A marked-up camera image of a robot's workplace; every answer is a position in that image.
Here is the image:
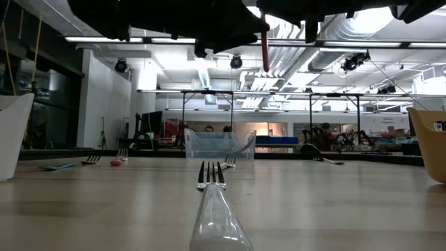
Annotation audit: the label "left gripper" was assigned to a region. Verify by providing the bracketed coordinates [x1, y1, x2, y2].
[130, 0, 271, 57]

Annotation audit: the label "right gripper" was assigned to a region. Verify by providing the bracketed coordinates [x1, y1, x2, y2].
[256, 0, 394, 43]

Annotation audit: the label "pink handled fork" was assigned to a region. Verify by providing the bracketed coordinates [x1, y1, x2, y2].
[109, 148, 129, 167]
[261, 13, 270, 73]

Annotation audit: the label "teal handled fork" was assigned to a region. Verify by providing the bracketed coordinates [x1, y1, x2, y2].
[229, 136, 256, 156]
[37, 155, 102, 172]

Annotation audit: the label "black ceiling spotlight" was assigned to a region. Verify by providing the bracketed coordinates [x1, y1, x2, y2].
[229, 54, 244, 70]
[114, 58, 128, 74]
[341, 51, 371, 73]

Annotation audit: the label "black overhead light bar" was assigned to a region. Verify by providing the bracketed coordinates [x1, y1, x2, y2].
[64, 36, 446, 50]

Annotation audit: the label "clear plastic bin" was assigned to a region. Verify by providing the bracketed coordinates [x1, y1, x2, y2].
[183, 128, 258, 161]

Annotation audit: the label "blue storage crates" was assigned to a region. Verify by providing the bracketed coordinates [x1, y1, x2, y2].
[256, 136, 299, 146]

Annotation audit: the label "black computer monitor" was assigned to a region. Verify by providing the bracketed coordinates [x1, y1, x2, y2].
[139, 110, 164, 139]

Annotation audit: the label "black background desk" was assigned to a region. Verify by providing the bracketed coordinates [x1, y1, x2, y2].
[117, 137, 185, 151]

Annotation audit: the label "brown cardboard box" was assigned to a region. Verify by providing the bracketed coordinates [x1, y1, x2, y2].
[387, 125, 407, 138]

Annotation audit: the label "thin black tripod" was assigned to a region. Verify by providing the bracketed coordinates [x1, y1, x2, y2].
[100, 116, 107, 151]

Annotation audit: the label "yellow plastic bin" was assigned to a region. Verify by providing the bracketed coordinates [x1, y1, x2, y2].
[406, 107, 446, 185]

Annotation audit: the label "white plastic bin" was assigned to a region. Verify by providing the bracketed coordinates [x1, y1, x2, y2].
[0, 92, 36, 183]

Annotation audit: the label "black metal rig frame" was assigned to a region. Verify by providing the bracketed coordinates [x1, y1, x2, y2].
[180, 89, 235, 133]
[308, 92, 364, 147]

